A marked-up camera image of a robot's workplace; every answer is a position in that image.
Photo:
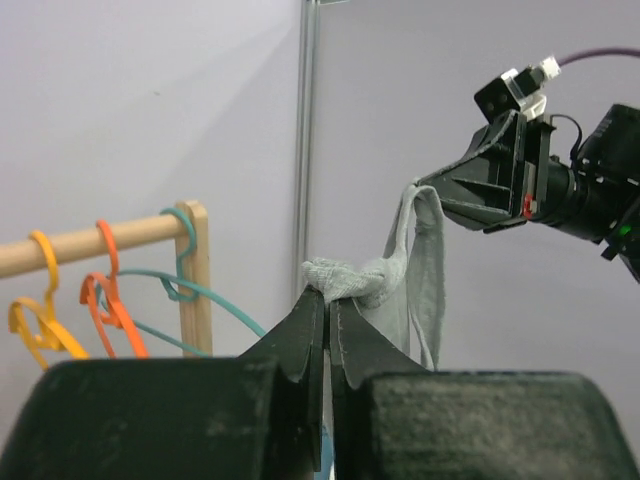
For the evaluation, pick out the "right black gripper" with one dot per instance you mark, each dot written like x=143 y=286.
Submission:
x=500 y=180

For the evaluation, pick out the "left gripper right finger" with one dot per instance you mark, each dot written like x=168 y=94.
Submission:
x=368 y=421

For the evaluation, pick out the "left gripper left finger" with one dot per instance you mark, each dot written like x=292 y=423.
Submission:
x=287 y=364

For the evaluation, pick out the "grey tank top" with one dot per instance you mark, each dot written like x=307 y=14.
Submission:
x=404 y=289

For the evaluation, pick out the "yellow plastic hanger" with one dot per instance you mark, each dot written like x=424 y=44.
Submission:
x=36 y=323

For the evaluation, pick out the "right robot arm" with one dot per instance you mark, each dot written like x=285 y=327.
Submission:
x=595 y=197

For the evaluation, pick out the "teal plastic hanger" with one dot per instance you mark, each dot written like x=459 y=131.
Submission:
x=189 y=285

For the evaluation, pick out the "orange plastic hanger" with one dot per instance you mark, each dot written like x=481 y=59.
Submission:
x=100 y=294

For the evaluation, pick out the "wooden clothes rack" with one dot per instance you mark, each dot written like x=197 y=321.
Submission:
x=80 y=245

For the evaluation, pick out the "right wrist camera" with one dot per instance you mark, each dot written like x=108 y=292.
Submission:
x=518 y=91

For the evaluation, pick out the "aluminium corner post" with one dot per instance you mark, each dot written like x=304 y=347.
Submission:
x=304 y=136

